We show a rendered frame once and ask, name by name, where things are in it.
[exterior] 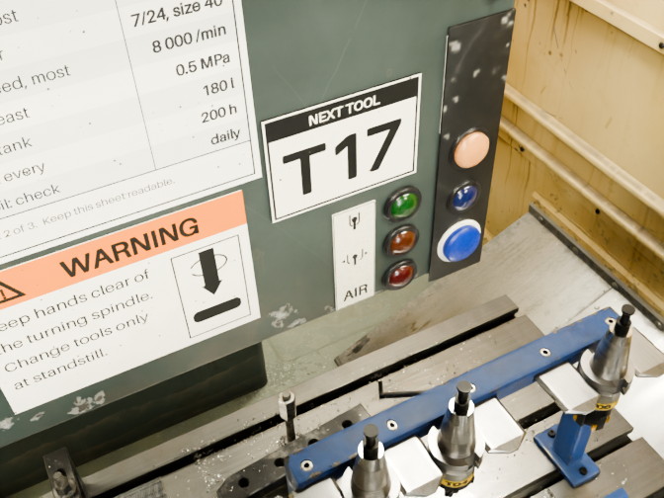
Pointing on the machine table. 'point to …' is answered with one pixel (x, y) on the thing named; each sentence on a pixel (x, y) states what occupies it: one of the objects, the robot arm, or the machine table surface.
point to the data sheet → (118, 113)
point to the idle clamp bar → (262, 481)
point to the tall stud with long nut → (288, 414)
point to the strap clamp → (62, 466)
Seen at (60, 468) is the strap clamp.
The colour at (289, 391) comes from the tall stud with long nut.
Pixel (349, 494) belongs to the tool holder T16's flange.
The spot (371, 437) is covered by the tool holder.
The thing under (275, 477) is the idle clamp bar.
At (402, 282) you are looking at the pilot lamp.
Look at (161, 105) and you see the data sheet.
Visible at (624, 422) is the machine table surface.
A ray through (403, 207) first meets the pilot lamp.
